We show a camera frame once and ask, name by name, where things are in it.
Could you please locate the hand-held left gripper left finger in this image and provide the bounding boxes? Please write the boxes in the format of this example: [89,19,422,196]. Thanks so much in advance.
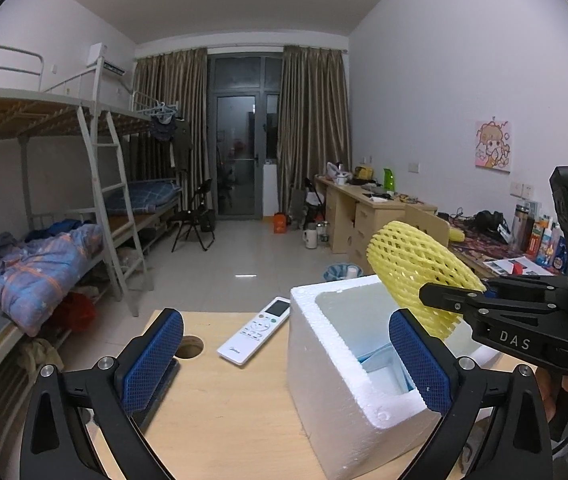
[20,307,185,480]

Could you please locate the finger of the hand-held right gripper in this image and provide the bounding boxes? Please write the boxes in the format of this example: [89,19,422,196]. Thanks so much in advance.
[419,282,565,322]
[483,276,568,302]

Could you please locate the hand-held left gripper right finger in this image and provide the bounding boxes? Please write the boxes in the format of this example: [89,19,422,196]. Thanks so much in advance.
[388,308,552,480]

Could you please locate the blue face mask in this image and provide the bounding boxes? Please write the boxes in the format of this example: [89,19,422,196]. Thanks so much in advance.
[356,344,415,392]

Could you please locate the yellow foam fruit net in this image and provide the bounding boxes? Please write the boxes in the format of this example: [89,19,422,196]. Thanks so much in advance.
[369,220,487,336]

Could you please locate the white foam box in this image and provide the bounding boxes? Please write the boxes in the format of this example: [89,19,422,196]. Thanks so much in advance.
[286,275,502,480]

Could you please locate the printed paper sheets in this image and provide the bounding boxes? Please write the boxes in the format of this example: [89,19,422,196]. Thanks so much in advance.
[484,257,530,277]

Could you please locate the row of toiletry bottles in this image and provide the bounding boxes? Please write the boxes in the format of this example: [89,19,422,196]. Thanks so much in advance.
[511,200,568,268]

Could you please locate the desk with patterned cloth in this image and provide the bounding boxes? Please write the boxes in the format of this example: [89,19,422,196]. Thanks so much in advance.
[434,210,565,281]

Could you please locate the black headphones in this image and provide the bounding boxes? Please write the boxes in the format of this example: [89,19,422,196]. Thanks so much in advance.
[474,210,505,233]

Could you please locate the wooden chair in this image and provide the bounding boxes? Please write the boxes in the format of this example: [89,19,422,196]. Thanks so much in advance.
[404,205,451,261]

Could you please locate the red plastic bag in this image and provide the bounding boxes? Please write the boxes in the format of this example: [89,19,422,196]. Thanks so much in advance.
[54,292,97,333]

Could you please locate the white remote control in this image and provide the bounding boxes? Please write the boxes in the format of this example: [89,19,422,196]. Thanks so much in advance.
[217,296,291,367]

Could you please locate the blue wash basin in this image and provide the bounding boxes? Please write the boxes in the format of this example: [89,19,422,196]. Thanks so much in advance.
[323,262,363,283]

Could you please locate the light wooden desk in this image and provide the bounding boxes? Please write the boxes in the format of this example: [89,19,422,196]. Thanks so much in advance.
[314,175,437,253]

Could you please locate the blue patterned blanket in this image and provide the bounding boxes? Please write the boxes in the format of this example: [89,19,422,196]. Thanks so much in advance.
[0,222,104,336]

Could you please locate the black folding chair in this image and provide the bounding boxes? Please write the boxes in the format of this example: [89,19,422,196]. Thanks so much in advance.
[171,178,217,252]

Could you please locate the white kettle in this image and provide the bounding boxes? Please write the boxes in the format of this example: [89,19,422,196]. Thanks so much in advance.
[326,162,352,186]

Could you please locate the hanging dark clothes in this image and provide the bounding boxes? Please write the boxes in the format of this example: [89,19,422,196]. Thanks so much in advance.
[150,112,192,171]

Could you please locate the brown curtain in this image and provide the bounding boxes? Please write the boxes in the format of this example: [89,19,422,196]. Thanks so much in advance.
[278,45,352,211]
[134,47,209,211]

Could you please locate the white metal bunk bed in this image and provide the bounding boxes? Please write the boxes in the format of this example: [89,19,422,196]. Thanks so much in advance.
[96,57,185,256]
[0,42,157,461]

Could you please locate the glass balcony door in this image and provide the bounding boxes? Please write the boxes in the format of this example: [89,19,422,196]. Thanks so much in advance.
[207,55,285,220]

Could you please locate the white air conditioner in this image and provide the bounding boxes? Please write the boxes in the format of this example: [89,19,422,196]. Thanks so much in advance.
[88,42,127,77]

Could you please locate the pink cartoon wall poster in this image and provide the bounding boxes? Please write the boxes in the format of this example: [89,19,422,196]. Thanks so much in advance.
[474,119,513,173]

